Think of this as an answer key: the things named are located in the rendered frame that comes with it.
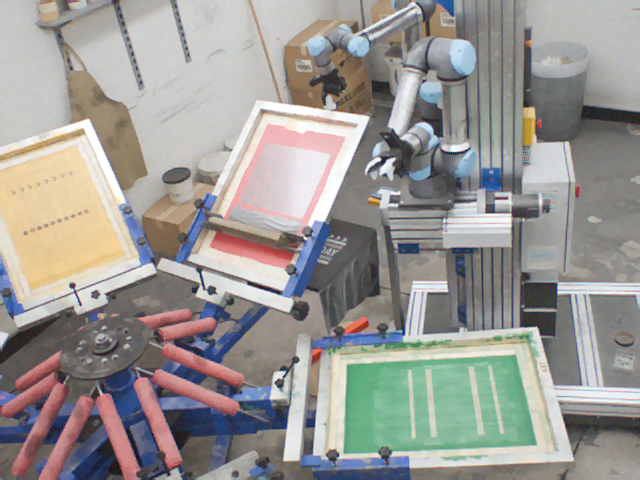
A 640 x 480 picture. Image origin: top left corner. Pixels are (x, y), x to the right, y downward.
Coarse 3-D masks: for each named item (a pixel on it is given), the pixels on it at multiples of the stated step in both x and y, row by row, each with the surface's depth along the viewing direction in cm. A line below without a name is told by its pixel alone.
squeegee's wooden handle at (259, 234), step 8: (216, 224) 294; (224, 224) 291; (232, 224) 290; (240, 224) 288; (240, 232) 290; (248, 232) 285; (256, 232) 283; (264, 232) 281; (272, 232) 280; (264, 240) 285; (272, 240) 280; (280, 240) 278
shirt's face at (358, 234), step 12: (336, 228) 339; (348, 228) 337; (360, 228) 336; (372, 228) 334; (360, 240) 328; (348, 252) 322; (336, 264) 316; (312, 276) 311; (324, 276) 310; (312, 288) 305
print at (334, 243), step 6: (330, 234) 335; (330, 240) 331; (336, 240) 331; (342, 240) 330; (348, 240) 330; (324, 246) 328; (330, 246) 328; (336, 246) 327; (342, 246) 326; (324, 252) 324; (330, 252) 324; (336, 252) 323; (318, 258) 321; (324, 258) 321; (330, 258) 320; (324, 264) 317
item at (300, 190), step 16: (304, 144) 305; (320, 144) 301; (336, 144) 298; (304, 160) 301; (320, 160) 298; (288, 176) 301; (304, 176) 298; (320, 176) 294; (288, 192) 298; (304, 192) 294; (320, 192) 291; (272, 208) 298; (288, 208) 294; (304, 208) 291; (304, 224) 288; (256, 256) 291; (272, 256) 288; (288, 256) 285
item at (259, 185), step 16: (272, 128) 316; (272, 144) 312; (288, 144) 308; (256, 160) 312; (272, 160) 308; (288, 160) 305; (256, 176) 309; (272, 176) 305; (240, 192) 309; (256, 192) 305; (272, 192) 301; (256, 208) 301; (224, 240) 302; (240, 240) 298
